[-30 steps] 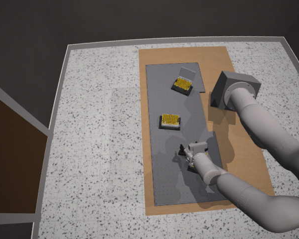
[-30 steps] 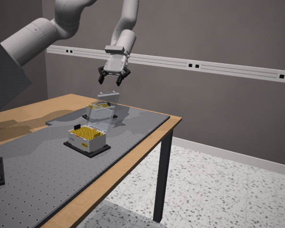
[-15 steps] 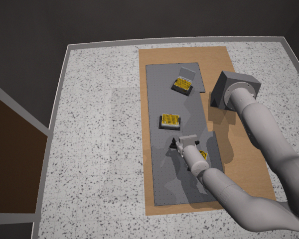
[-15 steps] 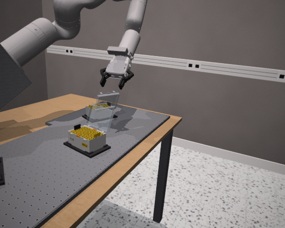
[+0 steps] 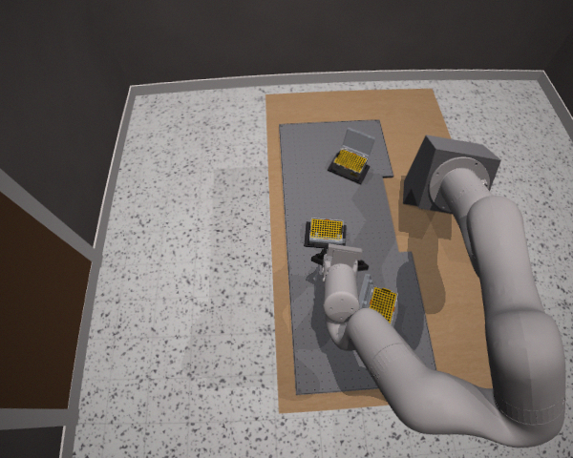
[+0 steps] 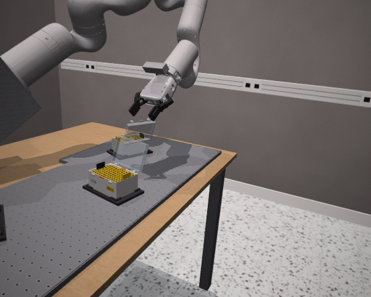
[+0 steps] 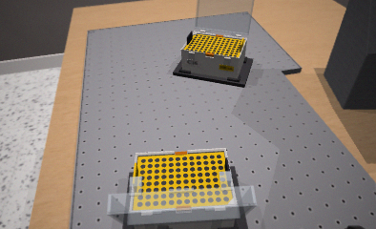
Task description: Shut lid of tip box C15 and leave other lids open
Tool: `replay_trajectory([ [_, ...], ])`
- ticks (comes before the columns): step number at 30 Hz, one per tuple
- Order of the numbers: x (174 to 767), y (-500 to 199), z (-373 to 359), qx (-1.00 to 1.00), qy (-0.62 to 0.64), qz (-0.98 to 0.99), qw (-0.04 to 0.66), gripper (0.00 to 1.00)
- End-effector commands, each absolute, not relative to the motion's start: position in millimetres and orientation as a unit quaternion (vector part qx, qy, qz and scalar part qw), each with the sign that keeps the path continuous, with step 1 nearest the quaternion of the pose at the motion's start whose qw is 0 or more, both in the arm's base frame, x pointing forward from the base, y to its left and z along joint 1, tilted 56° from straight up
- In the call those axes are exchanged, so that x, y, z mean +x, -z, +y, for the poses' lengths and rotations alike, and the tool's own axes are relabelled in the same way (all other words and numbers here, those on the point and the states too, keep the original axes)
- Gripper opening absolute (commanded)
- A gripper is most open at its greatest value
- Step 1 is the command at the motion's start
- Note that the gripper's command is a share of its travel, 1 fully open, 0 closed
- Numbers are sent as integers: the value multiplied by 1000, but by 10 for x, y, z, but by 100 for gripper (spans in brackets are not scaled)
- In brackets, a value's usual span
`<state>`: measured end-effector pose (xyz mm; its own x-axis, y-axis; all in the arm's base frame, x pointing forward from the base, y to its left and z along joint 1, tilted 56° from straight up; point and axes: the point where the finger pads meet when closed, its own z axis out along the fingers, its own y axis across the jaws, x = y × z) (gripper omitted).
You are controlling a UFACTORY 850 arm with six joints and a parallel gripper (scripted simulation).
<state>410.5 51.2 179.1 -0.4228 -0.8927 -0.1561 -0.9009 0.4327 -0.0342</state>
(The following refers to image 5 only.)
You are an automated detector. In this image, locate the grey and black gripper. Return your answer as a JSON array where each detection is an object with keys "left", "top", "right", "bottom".
[{"left": 311, "top": 246, "right": 369, "bottom": 278}]

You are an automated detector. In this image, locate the yellow tip rack plate with holes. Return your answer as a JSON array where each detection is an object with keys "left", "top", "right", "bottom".
[{"left": 334, "top": 150, "right": 366, "bottom": 173}]

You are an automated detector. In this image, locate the yellow pipette tip rack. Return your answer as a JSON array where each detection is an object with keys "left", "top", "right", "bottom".
[
  {"left": 310, "top": 219, "right": 343, "bottom": 239},
  {"left": 370, "top": 287, "right": 396, "bottom": 323}
]

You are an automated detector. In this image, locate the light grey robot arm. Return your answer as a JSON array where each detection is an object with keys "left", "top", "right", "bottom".
[{"left": 323, "top": 157, "right": 565, "bottom": 448}]

